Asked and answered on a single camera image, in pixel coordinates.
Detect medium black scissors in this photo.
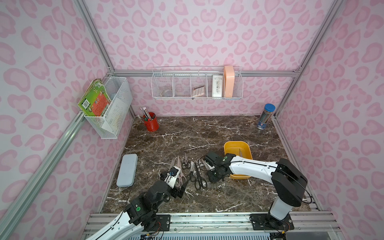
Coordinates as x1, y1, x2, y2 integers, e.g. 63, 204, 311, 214
187, 162, 196, 182

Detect yellow storage box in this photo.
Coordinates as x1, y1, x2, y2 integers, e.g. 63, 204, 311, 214
223, 140, 254, 181

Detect large black handled scissors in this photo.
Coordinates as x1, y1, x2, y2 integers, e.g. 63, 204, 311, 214
196, 160, 208, 190

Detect small black scissors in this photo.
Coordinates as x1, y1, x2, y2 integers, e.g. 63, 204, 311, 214
182, 153, 192, 170

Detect pink kitchen scissors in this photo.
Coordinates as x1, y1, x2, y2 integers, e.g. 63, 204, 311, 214
176, 156, 186, 187

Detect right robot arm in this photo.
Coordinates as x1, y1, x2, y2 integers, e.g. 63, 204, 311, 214
204, 152, 308, 223

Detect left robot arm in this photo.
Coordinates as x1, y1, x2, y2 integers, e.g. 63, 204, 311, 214
89, 181, 186, 240

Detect cream kitchen scissors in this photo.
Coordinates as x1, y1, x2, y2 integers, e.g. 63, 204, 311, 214
169, 159, 176, 175

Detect pink box on shelf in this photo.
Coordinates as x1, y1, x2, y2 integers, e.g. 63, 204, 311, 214
224, 65, 235, 98

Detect grey flat case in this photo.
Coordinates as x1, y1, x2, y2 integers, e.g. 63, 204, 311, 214
116, 154, 138, 188

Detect blue lid pencil tube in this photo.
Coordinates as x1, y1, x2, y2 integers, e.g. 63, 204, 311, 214
257, 104, 276, 130

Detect red pen bucket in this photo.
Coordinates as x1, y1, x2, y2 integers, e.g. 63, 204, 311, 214
144, 112, 159, 132

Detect small calculator on shelf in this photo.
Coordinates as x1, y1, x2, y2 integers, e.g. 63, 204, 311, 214
191, 85, 207, 98

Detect pens in bucket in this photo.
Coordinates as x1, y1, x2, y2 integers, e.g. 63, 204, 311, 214
140, 107, 152, 122

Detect white card on shelf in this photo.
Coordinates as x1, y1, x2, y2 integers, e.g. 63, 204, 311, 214
212, 75, 224, 98

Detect round tape on shelf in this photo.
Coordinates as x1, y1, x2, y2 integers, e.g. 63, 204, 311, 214
161, 86, 173, 98

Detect white paper in basket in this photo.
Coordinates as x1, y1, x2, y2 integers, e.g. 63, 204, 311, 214
101, 98, 129, 137

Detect green red book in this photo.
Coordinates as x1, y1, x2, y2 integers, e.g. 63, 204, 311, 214
78, 79, 112, 117

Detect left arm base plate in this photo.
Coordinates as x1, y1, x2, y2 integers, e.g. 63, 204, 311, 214
144, 214, 171, 232

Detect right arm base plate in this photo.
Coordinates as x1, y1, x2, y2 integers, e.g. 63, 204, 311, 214
250, 213, 295, 231

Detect white wire wall shelf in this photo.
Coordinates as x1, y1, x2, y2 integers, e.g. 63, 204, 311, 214
151, 66, 244, 100

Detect white mesh wall basket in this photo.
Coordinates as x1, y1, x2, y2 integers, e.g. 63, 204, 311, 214
78, 77, 133, 140

